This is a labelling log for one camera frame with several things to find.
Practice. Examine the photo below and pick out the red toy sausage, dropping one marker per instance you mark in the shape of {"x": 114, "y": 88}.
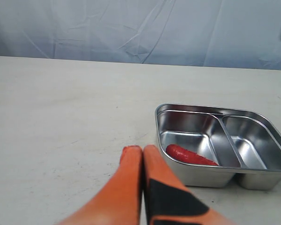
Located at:
{"x": 187, "y": 156}

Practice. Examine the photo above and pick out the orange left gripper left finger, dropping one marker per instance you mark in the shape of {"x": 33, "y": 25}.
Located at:
{"x": 119, "y": 201}

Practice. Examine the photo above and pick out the blue-grey backdrop cloth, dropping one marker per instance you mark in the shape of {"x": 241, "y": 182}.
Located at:
{"x": 210, "y": 33}

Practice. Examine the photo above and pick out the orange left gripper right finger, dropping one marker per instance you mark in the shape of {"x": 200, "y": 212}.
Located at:
{"x": 168, "y": 201}

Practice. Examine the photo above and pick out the stainless steel lunch box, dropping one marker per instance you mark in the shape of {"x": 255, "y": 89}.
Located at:
{"x": 243, "y": 145}

